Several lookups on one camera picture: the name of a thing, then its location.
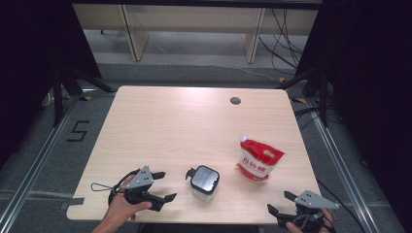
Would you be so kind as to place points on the person's left hand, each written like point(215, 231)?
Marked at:
point(124, 207)

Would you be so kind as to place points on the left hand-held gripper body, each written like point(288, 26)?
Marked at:
point(140, 181)

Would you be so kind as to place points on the light wooden shelf unit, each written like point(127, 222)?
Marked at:
point(194, 19)

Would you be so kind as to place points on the glass jar with black lid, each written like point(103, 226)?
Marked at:
point(204, 181)

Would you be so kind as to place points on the aluminium floor rail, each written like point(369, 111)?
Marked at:
point(343, 168)
point(35, 161)

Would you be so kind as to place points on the person's right hand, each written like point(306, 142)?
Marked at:
point(327, 218)

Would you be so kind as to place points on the black metal stand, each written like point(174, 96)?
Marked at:
point(58, 97)
point(323, 97)

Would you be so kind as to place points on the grey table grommet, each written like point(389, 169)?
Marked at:
point(235, 100)

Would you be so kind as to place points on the yellow black tape piece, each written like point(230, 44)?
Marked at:
point(282, 79)
point(85, 98)
point(299, 100)

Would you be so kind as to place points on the black curtain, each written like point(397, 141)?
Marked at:
point(372, 81)
point(32, 48)

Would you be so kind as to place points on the red and white sugar bag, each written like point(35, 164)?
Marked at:
point(259, 160)

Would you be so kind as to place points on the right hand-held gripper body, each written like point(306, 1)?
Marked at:
point(312, 202)

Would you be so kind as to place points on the black tape strip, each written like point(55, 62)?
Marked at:
point(75, 202)

